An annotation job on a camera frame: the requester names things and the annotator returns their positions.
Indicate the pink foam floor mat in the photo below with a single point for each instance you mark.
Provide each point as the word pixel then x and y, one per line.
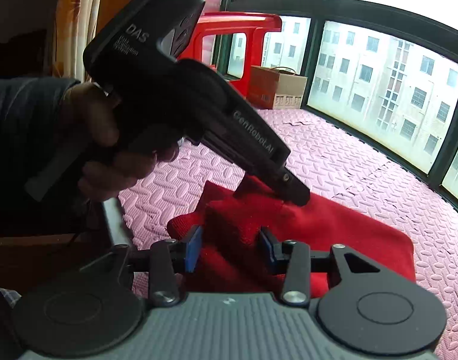
pixel 334 165

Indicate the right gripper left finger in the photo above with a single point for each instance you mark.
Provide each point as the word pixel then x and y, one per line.
pixel 98 307

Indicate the red embroidered sweatshirt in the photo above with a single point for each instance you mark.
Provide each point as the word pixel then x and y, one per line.
pixel 229 261

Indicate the red plastic stool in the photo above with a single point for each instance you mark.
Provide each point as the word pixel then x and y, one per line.
pixel 242 37

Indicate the left hand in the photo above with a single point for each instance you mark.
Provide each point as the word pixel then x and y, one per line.
pixel 89 114

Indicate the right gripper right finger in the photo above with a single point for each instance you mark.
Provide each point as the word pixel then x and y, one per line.
pixel 351 305

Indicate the brown cardboard box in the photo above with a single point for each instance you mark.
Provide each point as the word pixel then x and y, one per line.
pixel 275 88

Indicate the black jacket left forearm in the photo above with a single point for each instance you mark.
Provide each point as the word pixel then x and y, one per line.
pixel 39 118

